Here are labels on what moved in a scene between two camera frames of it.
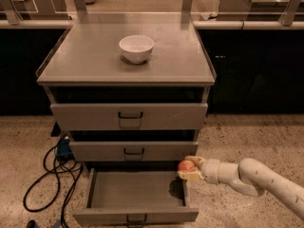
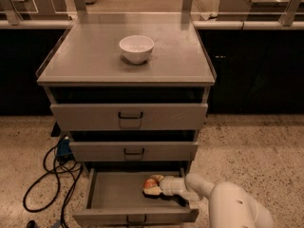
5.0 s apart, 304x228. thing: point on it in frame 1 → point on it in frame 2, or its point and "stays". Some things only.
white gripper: x=209 y=171 → x=165 y=185
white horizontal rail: x=199 y=25 stays
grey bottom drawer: x=135 y=197 stays
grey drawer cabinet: x=132 y=89 stays
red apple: x=186 y=164 → x=150 y=182
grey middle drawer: x=132 y=151 stays
